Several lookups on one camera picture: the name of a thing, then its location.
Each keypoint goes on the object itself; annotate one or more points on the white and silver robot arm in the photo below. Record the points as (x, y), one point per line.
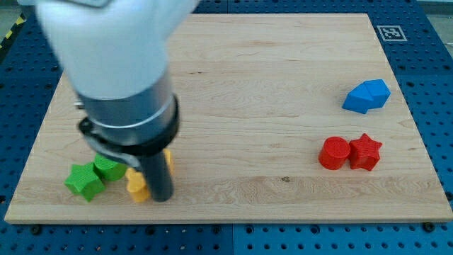
(114, 54)

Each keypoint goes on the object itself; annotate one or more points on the yellow hexagon block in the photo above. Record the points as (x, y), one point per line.
(169, 161)

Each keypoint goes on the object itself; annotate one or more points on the blue hexagon block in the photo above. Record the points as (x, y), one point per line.
(379, 92)

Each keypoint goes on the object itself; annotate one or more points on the wooden board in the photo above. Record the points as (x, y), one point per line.
(258, 96)

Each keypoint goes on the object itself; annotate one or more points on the yellow star block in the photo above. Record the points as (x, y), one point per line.
(136, 185)

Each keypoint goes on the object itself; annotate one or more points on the red cylinder block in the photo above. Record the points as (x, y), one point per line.
(334, 153)

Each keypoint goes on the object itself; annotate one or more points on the green cylinder block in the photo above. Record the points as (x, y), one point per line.
(108, 169)

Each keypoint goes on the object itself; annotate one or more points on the red star block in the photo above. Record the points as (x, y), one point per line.
(364, 153)

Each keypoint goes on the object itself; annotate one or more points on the blue cube block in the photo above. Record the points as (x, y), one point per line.
(358, 100)

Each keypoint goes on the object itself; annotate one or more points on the green star block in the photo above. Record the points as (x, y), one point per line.
(83, 181)

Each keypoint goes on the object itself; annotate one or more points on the white fiducial marker tag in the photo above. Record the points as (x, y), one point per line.
(391, 33)

